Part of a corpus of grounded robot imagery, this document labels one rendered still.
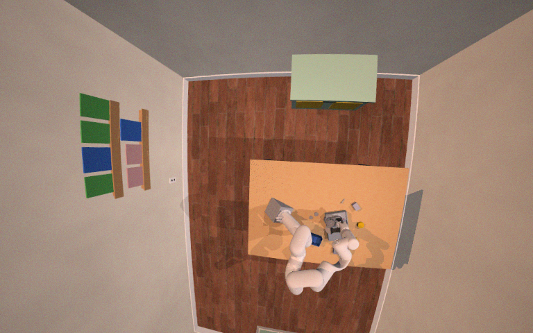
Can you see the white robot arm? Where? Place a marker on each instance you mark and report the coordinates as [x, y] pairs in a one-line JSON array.
[[302, 239]]

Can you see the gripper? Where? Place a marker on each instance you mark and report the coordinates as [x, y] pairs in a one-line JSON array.
[[342, 224]]

